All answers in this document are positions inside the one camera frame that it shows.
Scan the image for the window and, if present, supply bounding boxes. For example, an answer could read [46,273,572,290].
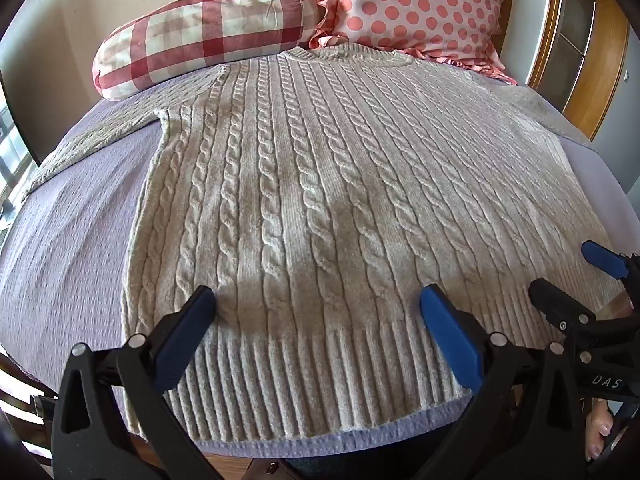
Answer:
[0,102,36,246]

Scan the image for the beige cable-knit sweater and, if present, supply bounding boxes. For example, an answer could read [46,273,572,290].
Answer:
[20,45,626,447]

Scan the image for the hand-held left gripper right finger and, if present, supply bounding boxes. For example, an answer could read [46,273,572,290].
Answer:
[414,283,587,480]

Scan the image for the red plaid bolster pillow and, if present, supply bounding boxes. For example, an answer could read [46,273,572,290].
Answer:
[92,0,326,102]

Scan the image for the pink polka dot pillow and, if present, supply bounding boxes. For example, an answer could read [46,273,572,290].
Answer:
[305,0,518,86]

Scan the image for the wooden door frame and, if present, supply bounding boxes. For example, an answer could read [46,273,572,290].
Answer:
[527,0,632,142]

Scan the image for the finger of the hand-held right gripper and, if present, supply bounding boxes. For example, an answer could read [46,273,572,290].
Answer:
[528,278,597,334]
[581,240,640,307]

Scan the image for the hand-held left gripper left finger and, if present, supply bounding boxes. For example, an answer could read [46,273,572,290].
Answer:
[51,285,227,480]

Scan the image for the lavender textured blanket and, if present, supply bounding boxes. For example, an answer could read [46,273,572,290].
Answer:
[0,85,640,461]

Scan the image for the dark blue pants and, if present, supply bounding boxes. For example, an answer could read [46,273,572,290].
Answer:
[282,442,453,480]

